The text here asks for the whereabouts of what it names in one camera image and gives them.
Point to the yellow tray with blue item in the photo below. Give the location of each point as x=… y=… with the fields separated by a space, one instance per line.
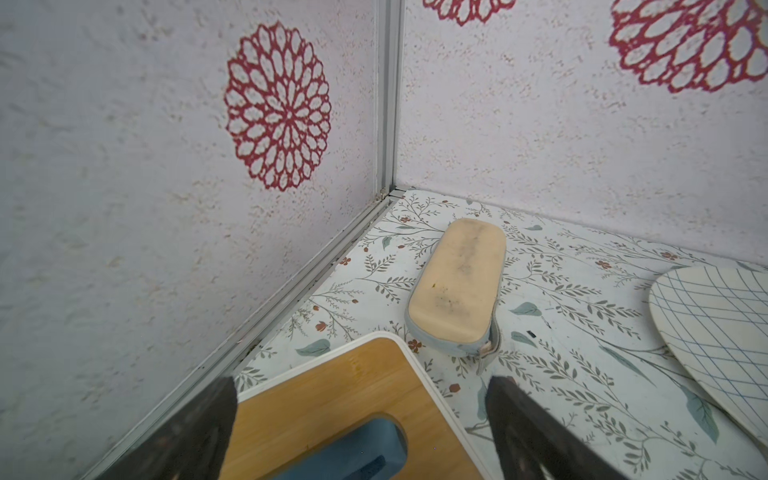
x=295 y=414

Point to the plaid beige plate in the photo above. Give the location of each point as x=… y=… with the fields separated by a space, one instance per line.
x=714 y=322

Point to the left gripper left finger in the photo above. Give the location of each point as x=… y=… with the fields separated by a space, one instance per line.
x=192 y=444

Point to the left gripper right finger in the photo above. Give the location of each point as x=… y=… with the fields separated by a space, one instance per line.
x=531 y=444

